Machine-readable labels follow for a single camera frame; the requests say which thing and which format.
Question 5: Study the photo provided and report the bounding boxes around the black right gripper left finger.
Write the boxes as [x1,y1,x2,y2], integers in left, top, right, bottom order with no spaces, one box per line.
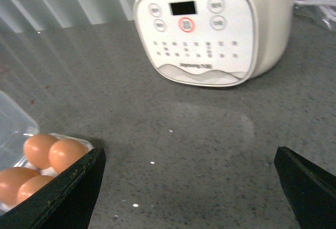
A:
[1,147,106,228]

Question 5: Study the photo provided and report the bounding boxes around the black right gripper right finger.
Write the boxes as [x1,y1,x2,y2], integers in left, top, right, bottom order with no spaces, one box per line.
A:
[274,147,335,228]

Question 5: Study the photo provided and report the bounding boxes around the brown egg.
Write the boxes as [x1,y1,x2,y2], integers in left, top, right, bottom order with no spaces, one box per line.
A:
[16,175,55,204]

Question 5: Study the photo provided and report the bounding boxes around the brown egg box back right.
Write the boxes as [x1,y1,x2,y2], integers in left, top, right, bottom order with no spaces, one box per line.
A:
[48,139,88,173]

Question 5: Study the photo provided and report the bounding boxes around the brown egg box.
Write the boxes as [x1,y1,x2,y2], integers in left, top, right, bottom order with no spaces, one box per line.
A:
[24,134,59,170]
[48,139,88,173]
[1,167,40,206]

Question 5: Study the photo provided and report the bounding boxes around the brown egg box front left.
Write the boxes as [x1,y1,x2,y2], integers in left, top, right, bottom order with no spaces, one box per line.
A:
[1,167,40,206]

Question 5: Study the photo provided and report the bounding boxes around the brown egg box back left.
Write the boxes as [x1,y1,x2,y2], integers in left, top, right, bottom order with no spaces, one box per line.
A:
[24,134,59,170]

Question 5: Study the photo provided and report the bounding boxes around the clear plastic egg box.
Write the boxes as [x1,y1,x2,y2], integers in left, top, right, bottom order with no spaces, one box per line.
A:
[0,90,94,216]

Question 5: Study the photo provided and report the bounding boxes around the white soy milk maker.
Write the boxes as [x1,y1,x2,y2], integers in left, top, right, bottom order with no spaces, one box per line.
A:
[133,0,293,87]

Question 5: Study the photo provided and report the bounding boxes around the white power cable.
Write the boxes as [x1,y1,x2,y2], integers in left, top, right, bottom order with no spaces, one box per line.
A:
[293,0,336,24]

